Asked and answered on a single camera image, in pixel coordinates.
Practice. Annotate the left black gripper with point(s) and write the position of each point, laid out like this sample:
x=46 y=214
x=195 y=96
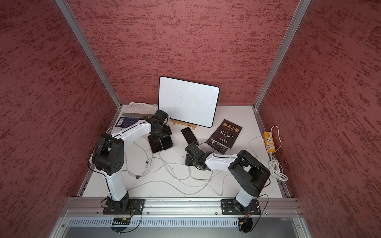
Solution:
x=167 y=132

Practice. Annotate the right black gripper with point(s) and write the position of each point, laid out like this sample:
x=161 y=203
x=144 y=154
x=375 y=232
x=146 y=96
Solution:
x=187 y=162

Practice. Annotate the phone with white case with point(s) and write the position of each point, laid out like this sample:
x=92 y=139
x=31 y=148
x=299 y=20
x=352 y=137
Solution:
x=166 y=143

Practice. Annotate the phone with pink case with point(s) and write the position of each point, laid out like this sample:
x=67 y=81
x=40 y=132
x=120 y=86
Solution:
x=155 y=145

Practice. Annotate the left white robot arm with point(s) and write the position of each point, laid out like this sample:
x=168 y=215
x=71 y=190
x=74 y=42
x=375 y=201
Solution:
x=108 y=156

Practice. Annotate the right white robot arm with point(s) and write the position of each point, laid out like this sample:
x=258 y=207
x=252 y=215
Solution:
x=251 y=174

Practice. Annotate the black phone on right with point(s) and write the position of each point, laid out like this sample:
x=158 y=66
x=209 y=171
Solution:
x=189 y=136

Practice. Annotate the wooden board stand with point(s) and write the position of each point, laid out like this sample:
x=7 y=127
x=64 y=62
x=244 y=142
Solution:
x=177 y=122

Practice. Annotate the purple and grey booklet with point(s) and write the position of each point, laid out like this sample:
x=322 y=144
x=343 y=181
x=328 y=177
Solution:
x=132 y=112

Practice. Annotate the dark brown book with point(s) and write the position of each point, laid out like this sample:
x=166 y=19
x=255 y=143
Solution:
x=224 y=137

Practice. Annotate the orange power strip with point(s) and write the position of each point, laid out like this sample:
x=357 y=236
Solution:
x=269 y=142

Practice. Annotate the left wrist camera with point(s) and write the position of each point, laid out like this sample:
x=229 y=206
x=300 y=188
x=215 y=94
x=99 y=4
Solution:
x=161 y=116

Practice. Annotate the white board with black frame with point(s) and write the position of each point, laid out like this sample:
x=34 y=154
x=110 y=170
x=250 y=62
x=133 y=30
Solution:
x=186 y=101

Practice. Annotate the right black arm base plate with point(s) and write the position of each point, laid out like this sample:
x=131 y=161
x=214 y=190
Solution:
x=232 y=207

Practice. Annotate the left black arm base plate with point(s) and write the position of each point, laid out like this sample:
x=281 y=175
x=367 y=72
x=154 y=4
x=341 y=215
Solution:
x=124 y=207

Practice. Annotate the left aluminium corner post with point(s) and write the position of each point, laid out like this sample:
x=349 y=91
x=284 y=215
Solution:
x=79 y=34

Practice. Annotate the aluminium corner post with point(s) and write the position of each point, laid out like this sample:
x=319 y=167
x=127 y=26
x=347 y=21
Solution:
x=79 y=34
x=288 y=37

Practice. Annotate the aluminium front rail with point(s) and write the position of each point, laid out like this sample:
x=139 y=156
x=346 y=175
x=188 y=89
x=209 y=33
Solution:
x=184 y=207

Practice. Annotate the right aluminium corner post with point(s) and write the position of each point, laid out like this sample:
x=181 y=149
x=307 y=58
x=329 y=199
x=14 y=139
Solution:
x=288 y=37

